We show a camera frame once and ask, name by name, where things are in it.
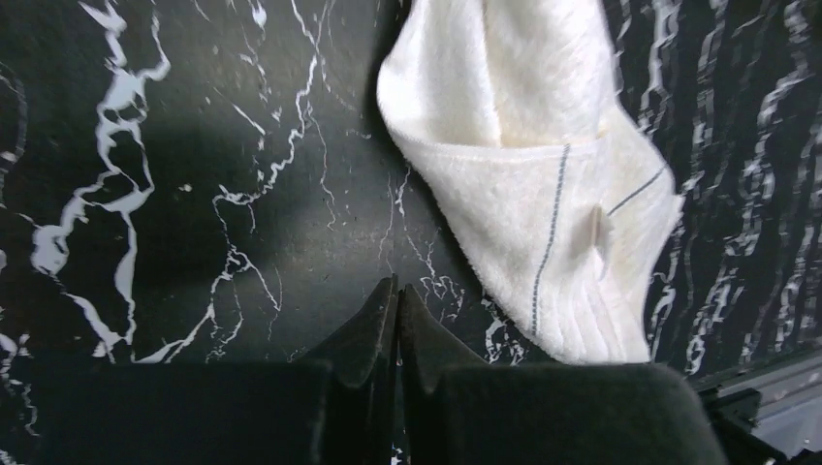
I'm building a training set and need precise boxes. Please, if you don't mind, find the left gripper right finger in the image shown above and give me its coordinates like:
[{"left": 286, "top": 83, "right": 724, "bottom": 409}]
[{"left": 397, "top": 285, "right": 487, "bottom": 464}]

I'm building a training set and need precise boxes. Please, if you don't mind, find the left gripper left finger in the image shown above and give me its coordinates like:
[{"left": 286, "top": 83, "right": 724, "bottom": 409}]
[{"left": 301, "top": 275, "right": 399, "bottom": 464}]

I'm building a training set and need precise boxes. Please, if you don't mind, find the white towel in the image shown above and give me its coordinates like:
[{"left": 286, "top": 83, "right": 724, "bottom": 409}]
[{"left": 376, "top": 1, "right": 683, "bottom": 364}]

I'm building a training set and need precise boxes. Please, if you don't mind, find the aluminium rail frame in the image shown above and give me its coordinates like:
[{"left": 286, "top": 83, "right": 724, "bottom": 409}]
[{"left": 692, "top": 348, "right": 821, "bottom": 464}]

